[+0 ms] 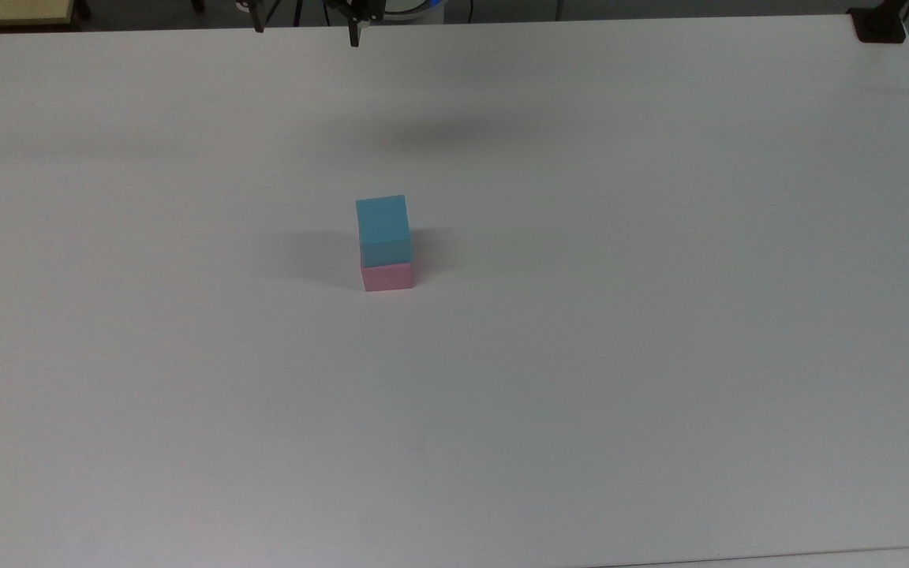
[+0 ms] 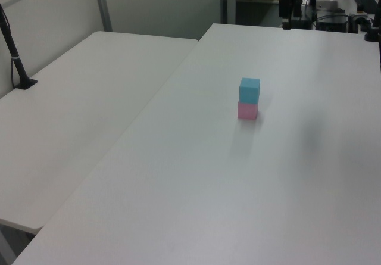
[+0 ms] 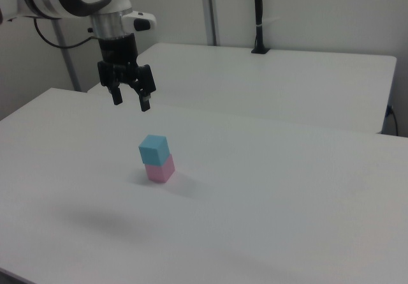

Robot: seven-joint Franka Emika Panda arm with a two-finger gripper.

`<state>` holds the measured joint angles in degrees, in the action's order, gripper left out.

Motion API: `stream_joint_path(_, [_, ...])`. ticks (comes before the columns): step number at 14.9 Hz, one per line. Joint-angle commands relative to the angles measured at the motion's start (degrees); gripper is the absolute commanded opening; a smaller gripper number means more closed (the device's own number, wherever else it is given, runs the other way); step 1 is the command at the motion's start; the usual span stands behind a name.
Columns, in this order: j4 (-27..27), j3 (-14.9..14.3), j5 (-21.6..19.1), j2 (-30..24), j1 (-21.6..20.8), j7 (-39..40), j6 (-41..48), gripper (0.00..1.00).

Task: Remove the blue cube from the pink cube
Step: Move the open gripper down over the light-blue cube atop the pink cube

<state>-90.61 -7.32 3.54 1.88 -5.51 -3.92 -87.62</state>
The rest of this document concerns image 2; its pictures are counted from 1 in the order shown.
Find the black camera stand pole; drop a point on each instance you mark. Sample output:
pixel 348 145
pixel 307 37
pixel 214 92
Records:
pixel 15 56

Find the black electronics box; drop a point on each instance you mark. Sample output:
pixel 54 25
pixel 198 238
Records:
pixel 332 23

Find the blue cube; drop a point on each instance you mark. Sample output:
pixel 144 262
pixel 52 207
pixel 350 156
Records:
pixel 249 90

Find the white side table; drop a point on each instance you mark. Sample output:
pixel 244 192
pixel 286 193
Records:
pixel 74 113

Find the pink cube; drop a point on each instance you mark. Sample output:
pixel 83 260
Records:
pixel 247 110

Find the grey metal partition post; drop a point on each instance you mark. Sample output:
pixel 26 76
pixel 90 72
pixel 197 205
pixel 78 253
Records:
pixel 103 4

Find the grey flat device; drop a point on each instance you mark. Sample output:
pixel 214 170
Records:
pixel 327 4

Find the black clamp mount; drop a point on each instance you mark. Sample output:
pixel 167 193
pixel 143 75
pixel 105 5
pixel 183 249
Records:
pixel 373 29

